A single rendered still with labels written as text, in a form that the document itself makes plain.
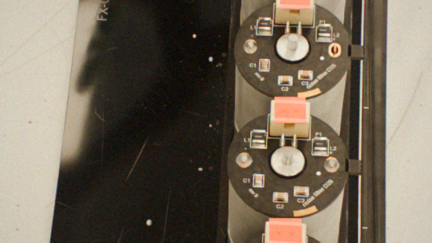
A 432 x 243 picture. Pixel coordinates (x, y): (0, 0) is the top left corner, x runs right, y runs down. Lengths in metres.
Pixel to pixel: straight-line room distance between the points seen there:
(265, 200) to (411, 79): 0.10
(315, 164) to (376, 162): 0.01
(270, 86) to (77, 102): 0.07
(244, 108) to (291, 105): 0.03
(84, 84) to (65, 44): 0.02
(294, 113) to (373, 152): 0.02
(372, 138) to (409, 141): 0.07
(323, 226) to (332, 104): 0.03
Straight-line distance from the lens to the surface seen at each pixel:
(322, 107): 0.36
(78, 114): 0.41
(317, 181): 0.34
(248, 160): 0.34
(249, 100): 0.36
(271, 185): 0.34
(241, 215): 0.35
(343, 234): 0.38
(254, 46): 0.36
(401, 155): 0.42
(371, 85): 0.35
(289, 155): 0.34
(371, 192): 0.34
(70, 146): 0.41
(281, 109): 0.34
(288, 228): 0.33
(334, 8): 0.38
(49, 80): 0.43
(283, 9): 0.36
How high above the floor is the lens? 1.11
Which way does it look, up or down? 60 degrees down
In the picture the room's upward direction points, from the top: straight up
